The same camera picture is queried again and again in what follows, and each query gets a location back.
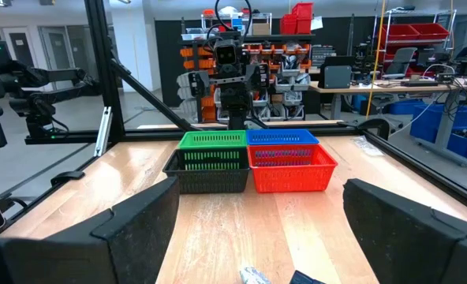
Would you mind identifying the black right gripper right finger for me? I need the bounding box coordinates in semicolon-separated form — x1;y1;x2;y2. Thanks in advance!
342;177;467;284

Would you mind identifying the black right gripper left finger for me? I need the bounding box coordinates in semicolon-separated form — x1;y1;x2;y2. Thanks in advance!
0;176;181;284

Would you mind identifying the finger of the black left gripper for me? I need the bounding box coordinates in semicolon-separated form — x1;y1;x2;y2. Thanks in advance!
245;62;271;90
187;69;211;98

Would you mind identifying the dark blue travel tube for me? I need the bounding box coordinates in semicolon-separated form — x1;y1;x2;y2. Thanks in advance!
289;270;326;284

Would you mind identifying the black robot torso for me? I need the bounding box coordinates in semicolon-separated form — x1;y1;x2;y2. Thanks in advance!
177;33;316;124

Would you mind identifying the cardboard box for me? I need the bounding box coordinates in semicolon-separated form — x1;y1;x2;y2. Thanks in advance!
252;22;271;36

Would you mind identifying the green plastic basket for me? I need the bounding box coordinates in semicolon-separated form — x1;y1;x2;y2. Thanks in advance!
177;129;248;171

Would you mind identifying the red storage bin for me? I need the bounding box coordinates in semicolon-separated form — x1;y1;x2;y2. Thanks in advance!
380;24;420;43
279;13;312;36
291;2;315;21
409;22;451;41

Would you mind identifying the blue plastic basket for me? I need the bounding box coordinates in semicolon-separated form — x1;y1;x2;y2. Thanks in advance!
245;129;320;146

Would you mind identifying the grey equipment box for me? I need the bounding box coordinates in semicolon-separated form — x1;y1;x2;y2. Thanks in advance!
318;55;355;90

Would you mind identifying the black table clamp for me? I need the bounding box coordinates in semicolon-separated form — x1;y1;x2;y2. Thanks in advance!
50;170;86;188

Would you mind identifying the black plastic basket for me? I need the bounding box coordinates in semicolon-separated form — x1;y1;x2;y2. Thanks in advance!
162;148;252;195

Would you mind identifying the red plastic basket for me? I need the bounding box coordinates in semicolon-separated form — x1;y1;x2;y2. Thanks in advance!
247;143;339;194

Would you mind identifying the clear tape label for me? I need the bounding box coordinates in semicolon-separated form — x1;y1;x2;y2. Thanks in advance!
350;135;386;158

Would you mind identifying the silver aluminium bar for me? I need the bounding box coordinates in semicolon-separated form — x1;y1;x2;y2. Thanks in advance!
94;106;114;158

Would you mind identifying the wooden office desk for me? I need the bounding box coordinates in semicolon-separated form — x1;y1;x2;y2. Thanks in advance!
307;77;467;167

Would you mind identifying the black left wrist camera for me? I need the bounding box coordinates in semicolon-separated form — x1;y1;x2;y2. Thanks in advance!
213;39;239;66

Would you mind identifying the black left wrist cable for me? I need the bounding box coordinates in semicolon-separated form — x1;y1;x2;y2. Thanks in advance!
213;0;254;43

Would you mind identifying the black aluminium rig frame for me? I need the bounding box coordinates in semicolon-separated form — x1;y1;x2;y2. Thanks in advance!
24;0;467;218

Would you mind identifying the yellow hanging cable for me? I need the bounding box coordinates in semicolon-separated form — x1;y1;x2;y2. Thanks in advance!
364;0;388;119

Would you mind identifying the black frame corner brace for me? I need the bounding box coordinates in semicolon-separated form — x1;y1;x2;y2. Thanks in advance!
357;118;391;141

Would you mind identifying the metal wire shelf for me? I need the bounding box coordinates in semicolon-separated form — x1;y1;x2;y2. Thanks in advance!
372;9;458;78

